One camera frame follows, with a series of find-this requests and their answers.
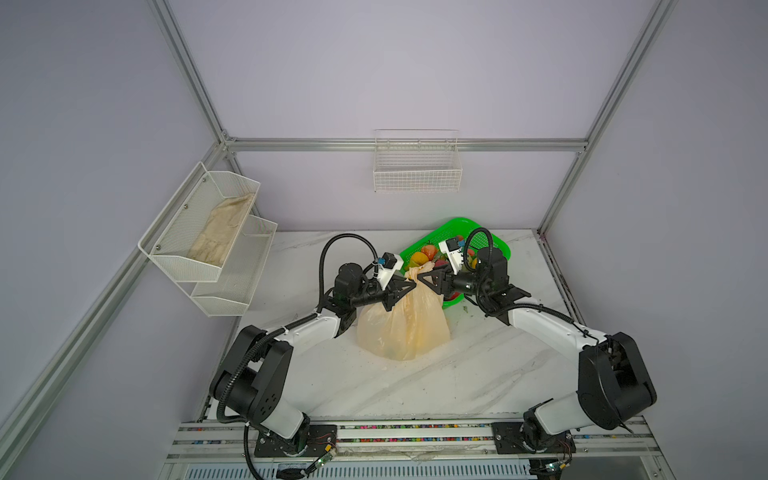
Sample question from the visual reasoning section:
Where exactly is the green plastic fruit basket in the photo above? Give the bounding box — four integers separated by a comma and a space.
398, 217, 512, 310

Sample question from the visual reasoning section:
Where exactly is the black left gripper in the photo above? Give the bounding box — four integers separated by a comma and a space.
351, 275, 416, 312

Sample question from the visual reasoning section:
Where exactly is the white mesh wall shelf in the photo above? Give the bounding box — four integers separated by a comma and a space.
138, 163, 260, 283

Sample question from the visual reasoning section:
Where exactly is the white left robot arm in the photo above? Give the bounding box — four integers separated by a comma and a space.
209, 233, 416, 452

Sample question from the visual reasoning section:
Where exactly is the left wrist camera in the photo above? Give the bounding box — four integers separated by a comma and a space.
375, 252, 404, 290

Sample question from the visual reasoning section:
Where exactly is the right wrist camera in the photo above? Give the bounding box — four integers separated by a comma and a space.
438, 236, 467, 274

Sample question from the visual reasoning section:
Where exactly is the lower white mesh shelf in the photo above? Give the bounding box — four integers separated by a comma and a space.
191, 215, 278, 317

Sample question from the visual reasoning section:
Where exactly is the yellow fake orange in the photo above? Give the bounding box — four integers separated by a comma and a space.
409, 251, 430, 268

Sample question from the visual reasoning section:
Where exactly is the cream banana print plastic bag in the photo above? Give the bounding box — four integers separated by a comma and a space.
356, 262, 451, 361

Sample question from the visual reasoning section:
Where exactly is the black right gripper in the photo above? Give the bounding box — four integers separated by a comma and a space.
416, 263, 489, 301

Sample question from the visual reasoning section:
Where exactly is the white wire wall basket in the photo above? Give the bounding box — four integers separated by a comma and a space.
373, 129, 463, 193

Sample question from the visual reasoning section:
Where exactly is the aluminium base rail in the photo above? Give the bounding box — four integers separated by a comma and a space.
159, 417, 675, 479

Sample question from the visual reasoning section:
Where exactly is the fake peach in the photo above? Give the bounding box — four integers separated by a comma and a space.
420, 244, 438, 261

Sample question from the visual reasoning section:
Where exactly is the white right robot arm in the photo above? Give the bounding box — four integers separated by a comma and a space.
418, 227, 657, 453

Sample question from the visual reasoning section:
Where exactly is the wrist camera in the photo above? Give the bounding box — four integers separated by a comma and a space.
375, 252, 404, 290
438, 236, 467, 274

